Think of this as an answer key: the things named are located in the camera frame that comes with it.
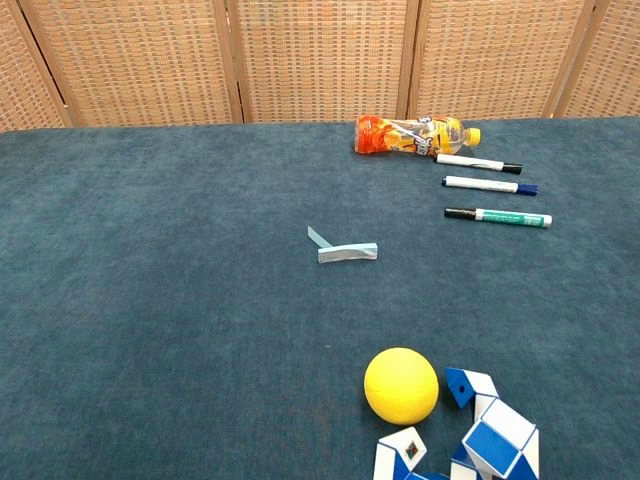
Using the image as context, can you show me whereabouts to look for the yellow foam ball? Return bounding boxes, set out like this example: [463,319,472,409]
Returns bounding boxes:
[363,347,441,427]

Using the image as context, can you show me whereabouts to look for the blue white snake puzzle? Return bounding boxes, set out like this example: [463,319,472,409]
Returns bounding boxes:
[372,366,542,480]

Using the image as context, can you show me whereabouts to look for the white marker blue cap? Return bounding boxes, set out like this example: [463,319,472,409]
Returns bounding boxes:
[441,174,540,197]

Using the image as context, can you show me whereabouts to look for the white marker black cap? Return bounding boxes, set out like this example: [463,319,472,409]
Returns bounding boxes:
[434,152,524,176]

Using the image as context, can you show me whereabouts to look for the green label marker black cap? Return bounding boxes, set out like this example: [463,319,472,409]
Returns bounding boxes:
[443,206,554,229]

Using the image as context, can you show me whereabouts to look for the orange juice plastic bottle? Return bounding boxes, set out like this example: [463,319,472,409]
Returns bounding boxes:
[354,114,483,160]

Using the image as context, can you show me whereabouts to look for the woven rattan screen panel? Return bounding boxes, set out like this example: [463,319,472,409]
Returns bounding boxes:
[5,0,244,128]
[0,0,76,133]
[543,0,640,119]
[397,0,599,121]
[225,0,420,124]

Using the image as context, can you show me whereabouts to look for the dark teal table cloth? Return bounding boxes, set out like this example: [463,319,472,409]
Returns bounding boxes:
[0,115,640,480]

